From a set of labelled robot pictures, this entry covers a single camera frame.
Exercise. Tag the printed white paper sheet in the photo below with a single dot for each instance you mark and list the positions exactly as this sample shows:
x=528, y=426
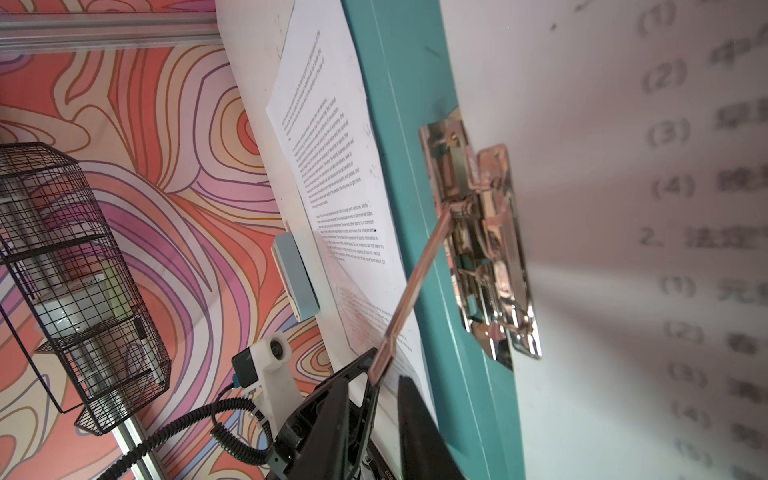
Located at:
x=319, y=111

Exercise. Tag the left black wire basket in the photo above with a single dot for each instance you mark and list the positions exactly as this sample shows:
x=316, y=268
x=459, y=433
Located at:
x=65, y=261

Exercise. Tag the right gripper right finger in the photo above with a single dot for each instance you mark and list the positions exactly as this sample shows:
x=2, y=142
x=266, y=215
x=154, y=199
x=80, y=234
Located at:
x=424, y=454

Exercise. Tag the metal folder clip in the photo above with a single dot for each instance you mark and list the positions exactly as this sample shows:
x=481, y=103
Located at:
x=478, y=230

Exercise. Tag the teal paper folder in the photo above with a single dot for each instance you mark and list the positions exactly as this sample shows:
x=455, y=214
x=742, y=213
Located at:
x=403, y=54

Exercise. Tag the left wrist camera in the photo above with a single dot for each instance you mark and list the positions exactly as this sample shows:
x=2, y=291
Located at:
x=263, y=372

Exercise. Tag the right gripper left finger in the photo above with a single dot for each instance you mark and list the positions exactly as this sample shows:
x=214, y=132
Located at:
x=324, y=453

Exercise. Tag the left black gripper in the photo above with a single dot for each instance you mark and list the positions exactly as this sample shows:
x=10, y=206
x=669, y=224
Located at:
x=292, y=436

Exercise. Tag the white paper sheets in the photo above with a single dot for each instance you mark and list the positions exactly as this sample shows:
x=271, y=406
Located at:
x=637, y=141

